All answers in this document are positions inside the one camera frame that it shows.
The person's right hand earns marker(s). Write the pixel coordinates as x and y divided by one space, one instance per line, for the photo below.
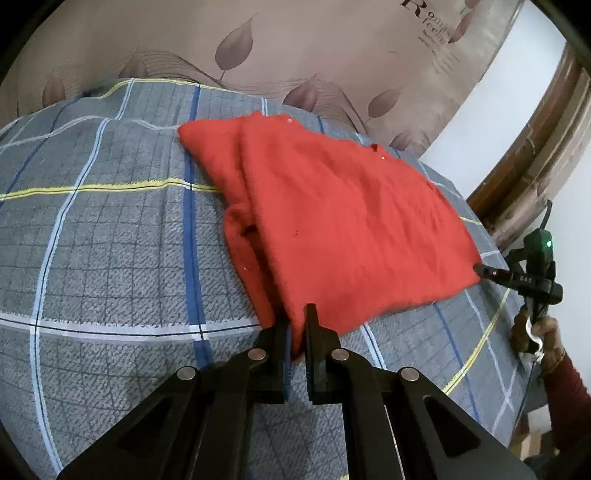
549 337

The grey plaid bed sheet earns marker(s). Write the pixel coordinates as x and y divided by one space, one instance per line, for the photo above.
115 230

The person's right forearm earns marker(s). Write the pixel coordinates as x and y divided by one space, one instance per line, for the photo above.
570 406

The red sweater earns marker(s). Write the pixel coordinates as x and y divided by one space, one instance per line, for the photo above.
341 207

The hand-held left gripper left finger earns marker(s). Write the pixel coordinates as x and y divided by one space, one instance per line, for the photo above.
282 360

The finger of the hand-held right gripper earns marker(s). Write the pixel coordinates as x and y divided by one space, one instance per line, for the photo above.
494 273

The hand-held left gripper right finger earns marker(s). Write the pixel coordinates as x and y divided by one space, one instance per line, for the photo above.
314 360

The leaf print curtain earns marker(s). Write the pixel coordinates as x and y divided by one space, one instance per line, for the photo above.
231 41

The wooden door frame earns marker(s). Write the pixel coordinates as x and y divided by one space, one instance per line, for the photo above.
535 161

